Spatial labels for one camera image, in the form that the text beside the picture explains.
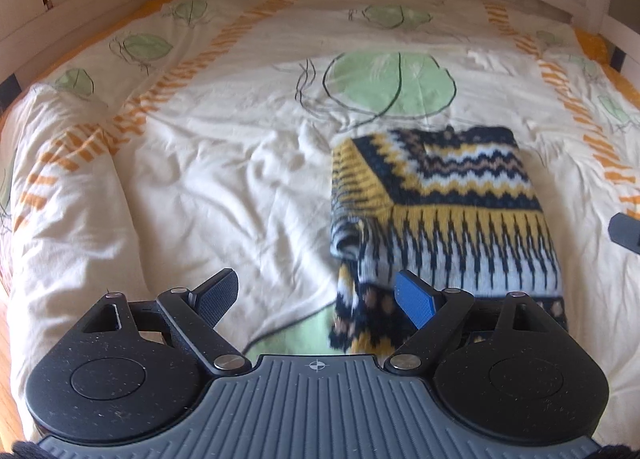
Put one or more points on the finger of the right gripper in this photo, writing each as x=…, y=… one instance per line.
x=624, y=230

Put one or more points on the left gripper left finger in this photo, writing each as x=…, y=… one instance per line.
x=191, y=317

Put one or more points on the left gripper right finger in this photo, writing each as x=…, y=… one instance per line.
x=439, y=316

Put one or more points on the navy yellow patterned knit sweater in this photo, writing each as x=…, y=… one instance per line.
x=456, y=208

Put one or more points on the white leaf-print duvet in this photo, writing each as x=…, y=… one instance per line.
x=200, y=135

